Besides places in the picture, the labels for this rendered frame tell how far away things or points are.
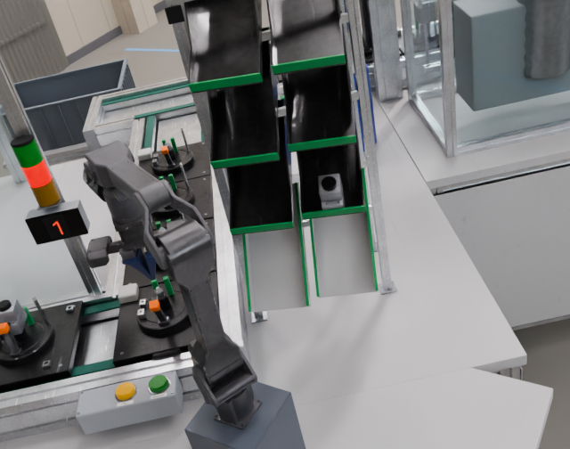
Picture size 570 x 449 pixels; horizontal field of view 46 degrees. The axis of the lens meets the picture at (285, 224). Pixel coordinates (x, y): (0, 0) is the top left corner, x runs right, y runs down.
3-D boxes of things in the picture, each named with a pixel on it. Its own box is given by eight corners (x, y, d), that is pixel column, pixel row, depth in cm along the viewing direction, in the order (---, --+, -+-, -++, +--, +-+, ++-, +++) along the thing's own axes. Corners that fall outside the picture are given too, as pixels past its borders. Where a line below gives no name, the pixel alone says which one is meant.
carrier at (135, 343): (222, 344, 147) (207, 302, 140) (115, 368, 147) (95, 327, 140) (217, 277, 167) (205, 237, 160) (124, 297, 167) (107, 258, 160)
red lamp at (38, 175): (50, 184, 144) (41, 165, 142) (27, 190, 144) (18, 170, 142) (53, 174, 149) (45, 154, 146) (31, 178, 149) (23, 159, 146)
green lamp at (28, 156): (41, 165, 142) (32, 144, 139) (18, 170, 142) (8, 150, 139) (44, 154, 146) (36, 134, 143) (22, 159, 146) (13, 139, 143)
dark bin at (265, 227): (294, 228, 136) (288, 209, 130) (232, 235, 138) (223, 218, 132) (289, 119, 150) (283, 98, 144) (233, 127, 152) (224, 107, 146)
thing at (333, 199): (345, 212, 137) (340, 194, 131) (323, 215, 137) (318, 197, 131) (341, 178, 141) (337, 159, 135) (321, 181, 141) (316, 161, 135)
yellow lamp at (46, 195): (58, 204, 147) (50, 185, 144) (36, 208, 147) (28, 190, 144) (61, 192, 151) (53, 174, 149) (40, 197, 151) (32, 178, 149)
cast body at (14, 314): (22, 333, 150) (9, 311, 146) (3, 338, 150) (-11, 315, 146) (29, 309, 157) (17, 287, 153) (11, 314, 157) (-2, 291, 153)
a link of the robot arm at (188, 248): (210, 228, 93) (189, 208, 98) (165, 252, 90) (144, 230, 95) (248, 372, 113) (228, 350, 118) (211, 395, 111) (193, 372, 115)
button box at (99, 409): (183, 413, 139) (175, 394, 136) (85, 436, 139) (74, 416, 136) (183, 388, 145) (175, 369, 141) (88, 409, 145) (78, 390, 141)
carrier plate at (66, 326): (71, 376, 147) (68, 369, 146) (-36, 399, 147) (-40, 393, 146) (85, 305, 167) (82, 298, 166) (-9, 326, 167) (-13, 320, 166)
